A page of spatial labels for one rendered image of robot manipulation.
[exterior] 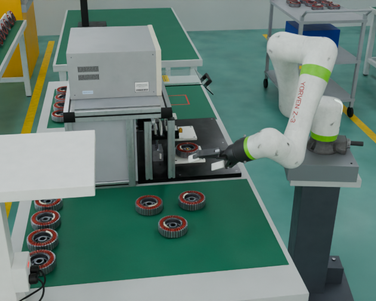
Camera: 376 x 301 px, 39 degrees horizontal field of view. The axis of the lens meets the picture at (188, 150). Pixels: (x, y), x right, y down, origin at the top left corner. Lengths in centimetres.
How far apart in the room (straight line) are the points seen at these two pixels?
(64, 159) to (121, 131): 65
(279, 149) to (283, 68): 45
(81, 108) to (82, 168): 69
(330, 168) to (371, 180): 170
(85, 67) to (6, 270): 94
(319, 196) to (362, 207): 119
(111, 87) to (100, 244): 68
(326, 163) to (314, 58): 55
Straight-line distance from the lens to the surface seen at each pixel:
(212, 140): 274
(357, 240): 347
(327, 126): 250
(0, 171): 163
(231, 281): 186
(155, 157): 252
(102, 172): 235
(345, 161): 251
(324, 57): 215
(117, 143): 228
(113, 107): 223
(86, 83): 231
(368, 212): 376
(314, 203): 265
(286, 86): 239
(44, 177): 156
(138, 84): 232
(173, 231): 202
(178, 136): 248
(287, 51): 220
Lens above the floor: 196
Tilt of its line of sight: 27 degrees down
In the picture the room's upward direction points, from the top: 1 degrees clockwise
